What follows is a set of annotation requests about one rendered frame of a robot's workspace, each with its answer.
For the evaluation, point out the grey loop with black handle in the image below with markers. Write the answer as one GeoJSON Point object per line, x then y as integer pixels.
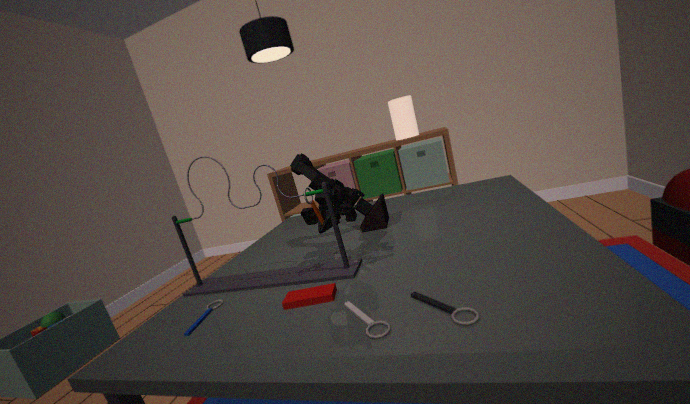
{"type": "Point", "coordinates": [445, 308]}

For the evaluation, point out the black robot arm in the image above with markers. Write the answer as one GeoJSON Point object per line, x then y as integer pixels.
{"type": "Point", "coordinates": [302, 165]}

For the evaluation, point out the blue stick with grey loop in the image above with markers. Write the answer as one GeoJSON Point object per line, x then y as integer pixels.
{"type": "Point", "coordinates": [202, 317]}

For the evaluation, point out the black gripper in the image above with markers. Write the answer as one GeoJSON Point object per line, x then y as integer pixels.
{"type": "Point", "coordinates": [311, 218]}

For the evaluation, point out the red rectangular block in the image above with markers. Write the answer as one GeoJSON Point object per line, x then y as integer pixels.
{"type": "Point", "coordinates": [309, 296]}

